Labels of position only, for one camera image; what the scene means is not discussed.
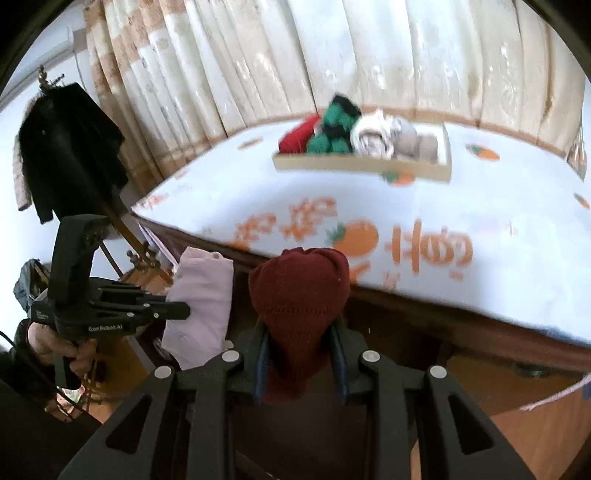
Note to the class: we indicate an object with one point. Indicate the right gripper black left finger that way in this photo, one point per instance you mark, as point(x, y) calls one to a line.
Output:
point(177, 424)

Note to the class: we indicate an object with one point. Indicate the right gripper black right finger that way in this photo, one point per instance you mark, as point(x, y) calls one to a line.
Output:
point(409, 409)

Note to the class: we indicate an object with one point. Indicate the pale pink underwear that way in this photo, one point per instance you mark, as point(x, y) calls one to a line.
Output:
point(204, 282)

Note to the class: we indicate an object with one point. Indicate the dark red knit underwear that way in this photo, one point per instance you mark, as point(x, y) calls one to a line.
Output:
point(297, 295)

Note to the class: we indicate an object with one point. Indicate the bright red underwear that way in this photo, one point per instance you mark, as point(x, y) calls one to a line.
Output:
point(295, 141)

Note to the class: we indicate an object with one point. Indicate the beige grey underwear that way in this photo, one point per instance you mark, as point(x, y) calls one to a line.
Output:
point(410, 143)

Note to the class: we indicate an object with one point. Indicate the white perforated bra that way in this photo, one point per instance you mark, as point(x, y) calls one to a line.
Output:
point(376, 135)

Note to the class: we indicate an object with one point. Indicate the green underwear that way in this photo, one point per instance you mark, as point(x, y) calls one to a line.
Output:
point(333, 135)

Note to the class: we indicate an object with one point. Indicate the person's left hand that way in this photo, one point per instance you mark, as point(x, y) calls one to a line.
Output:
point(46, 344)

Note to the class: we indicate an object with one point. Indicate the wooden coat rack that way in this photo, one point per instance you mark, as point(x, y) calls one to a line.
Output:
point(140, 255)

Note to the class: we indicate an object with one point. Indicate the pink striped cloth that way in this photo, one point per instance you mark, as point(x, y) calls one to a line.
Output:
point(557, 396)

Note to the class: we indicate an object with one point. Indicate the dark wooden desk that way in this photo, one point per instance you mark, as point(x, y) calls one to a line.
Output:
point(400, 316)

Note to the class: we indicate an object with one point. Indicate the black garment on rack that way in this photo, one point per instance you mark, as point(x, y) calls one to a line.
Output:
point(70, 151)

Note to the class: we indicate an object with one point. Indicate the white tablecloth with orange fruit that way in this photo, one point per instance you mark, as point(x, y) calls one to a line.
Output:
point(508, 236)

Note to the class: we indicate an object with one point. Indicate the cream and orange floral curtain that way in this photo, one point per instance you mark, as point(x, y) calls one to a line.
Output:
point(177, 77)

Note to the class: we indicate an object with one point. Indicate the shallow gold cardboard tray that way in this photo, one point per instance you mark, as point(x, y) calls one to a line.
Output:
point(440, 170)

